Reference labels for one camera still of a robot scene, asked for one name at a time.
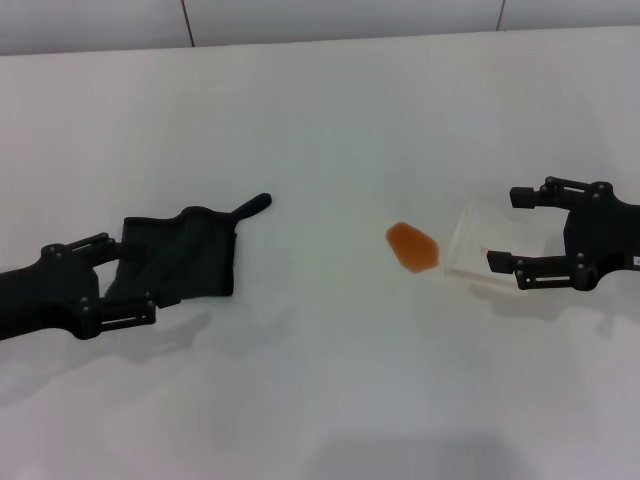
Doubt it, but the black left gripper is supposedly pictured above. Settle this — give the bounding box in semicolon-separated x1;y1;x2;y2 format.
0;232;158;344

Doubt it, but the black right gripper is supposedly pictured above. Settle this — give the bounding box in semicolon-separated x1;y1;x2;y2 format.
486;175;640;292

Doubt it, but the white paper cup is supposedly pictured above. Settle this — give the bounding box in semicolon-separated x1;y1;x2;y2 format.
443;196;535;299

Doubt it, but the dark blue rag with loop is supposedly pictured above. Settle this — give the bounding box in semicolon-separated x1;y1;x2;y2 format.
102;192;274;309

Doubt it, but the brown liquid stain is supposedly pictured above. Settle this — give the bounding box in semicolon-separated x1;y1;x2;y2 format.
385;221;442;275

